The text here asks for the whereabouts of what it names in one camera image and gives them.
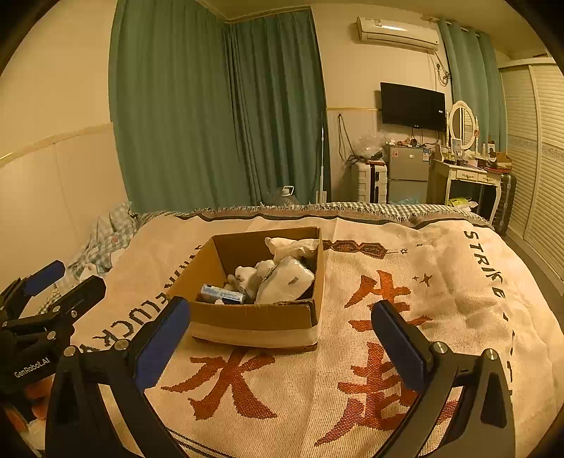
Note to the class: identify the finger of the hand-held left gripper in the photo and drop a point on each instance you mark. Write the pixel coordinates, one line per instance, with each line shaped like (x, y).
(86, 293)
(44, 273)

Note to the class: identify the white air conditioner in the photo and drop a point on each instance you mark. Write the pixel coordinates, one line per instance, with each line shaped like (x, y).
(396, 34)

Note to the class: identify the white socks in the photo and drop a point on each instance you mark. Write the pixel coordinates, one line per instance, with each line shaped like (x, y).
(249, 275)

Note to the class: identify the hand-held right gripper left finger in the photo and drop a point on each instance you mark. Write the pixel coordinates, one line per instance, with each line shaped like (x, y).
(161, 350)

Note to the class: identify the yellow bag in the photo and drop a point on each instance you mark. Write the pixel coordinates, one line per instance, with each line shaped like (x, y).
(460, 202)

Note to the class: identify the clear water jug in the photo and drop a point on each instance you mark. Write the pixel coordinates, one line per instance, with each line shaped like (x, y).
(284, 196)

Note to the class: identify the small grey fridge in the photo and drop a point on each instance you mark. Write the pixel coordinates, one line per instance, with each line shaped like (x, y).
(407, 174)

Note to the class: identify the plaid quilt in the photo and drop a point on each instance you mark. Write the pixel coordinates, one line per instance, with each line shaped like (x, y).
(103, 238)

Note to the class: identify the green corner curtain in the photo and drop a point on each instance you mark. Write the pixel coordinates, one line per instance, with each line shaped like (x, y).
(282, 110)

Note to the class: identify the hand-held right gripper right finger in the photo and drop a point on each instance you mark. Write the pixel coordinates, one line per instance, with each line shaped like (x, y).
(398, 348)

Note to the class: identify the clear plastic bag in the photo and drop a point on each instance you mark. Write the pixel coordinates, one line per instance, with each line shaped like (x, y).
(370, 145)

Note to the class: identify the narrow green curtain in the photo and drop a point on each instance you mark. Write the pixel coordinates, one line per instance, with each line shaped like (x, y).
(473, 79)

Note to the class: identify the person's left hand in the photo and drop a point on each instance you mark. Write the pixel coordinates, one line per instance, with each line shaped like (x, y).
(38, 396)

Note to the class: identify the floral tissue pack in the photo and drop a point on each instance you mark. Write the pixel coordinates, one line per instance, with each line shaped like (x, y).
(284, 282)

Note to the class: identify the white louvered wardrobe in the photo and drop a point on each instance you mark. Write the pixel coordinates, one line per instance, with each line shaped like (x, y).
(537, 154)

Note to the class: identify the white suitcase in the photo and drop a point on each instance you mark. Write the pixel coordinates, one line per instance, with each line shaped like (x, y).
(368, 182)

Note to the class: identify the white oval vanity mirror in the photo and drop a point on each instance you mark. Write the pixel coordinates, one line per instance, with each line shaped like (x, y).
(461, 125)

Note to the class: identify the printed beige blanket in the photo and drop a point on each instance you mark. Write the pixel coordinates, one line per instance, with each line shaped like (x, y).
(308, 387)

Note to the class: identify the small blue tissue packet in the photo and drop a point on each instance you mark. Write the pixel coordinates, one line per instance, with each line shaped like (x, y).
(220, 293)

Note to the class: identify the white mop pole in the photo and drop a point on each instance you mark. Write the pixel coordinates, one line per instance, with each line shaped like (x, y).
(324, 163)

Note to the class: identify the white vanity table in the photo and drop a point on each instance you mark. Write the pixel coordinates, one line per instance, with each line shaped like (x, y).
(467, 176)

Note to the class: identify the dark suitcase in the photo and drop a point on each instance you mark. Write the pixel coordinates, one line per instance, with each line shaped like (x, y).
(504, 200)

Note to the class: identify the black wall television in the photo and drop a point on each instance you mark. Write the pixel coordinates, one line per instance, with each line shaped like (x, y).
(412, 105)

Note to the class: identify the wide green curtain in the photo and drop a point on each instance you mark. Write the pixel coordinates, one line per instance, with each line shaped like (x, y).
(176, 110)

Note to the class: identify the brown cardboard box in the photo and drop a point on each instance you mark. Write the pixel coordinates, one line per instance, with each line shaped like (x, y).
(246, 318)

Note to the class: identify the checkered bed sheet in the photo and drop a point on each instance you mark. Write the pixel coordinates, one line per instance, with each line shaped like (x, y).
(374, 210)

